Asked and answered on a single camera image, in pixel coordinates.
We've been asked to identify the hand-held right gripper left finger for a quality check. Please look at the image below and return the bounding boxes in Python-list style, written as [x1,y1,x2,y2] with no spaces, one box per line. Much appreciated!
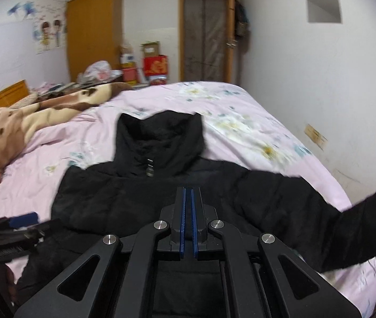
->
[14,187,186,318]

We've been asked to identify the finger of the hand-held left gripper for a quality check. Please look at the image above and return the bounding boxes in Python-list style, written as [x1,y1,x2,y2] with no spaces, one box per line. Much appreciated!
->
[7,212,40,230]

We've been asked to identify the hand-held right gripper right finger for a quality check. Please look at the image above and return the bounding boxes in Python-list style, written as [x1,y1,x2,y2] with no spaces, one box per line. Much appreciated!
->
[192,187,362,318]

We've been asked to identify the black padded hooded jacket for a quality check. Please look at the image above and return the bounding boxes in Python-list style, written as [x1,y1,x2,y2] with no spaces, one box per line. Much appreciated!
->
[16,109,376,318]

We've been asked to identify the person's left hand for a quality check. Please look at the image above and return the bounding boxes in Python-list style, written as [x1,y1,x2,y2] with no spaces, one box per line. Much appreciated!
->
[4,264,18,301]

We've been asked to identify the brown plush blanket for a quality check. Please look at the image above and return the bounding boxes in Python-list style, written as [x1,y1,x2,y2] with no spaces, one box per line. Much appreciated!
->
[0,81,133,202]

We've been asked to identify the pink floral bed sheet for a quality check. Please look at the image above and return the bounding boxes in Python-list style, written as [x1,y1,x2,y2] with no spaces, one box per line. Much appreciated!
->
[0,81,376,309]

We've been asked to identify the wooden headboard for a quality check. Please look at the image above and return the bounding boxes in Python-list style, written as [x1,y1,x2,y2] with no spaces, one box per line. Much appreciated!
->
[0,79,31,136]

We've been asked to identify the pink box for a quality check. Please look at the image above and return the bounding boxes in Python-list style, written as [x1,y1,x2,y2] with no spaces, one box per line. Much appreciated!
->
[122,67,139,83]

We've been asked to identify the red gift box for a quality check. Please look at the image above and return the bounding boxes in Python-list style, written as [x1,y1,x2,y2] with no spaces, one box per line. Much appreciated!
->
[142,55,169,78]

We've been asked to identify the white plastic bag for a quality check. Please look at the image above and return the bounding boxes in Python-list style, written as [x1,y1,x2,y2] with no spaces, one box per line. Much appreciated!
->
[77,60,112,83]

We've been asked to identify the snack bag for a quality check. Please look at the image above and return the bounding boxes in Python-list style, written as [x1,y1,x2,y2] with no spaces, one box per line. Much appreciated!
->
[119,44,136,69]

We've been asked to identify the cardboard box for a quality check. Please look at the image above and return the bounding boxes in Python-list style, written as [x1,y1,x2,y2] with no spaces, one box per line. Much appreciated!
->
[141,41,161,59]

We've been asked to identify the wooden door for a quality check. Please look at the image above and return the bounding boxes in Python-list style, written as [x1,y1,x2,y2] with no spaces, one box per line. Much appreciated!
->
[178,0,239,83]

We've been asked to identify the wooden wardrobe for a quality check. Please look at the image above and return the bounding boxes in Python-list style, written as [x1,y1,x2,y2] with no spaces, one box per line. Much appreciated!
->
[66,0,124,83]

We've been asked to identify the hanging bags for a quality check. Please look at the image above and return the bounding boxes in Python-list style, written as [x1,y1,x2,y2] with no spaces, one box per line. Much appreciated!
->
[234,0,250,39]

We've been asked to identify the yellow wall label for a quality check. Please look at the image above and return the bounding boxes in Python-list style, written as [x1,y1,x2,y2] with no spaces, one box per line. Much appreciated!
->
[304,124,329,150]

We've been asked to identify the cartoon wall sticker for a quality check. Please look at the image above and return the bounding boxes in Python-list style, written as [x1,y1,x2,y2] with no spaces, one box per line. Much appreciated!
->
[7,0,68,55]

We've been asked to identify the square wall recess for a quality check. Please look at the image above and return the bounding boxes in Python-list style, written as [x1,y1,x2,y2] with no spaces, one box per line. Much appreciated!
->
[304,0,343,25]

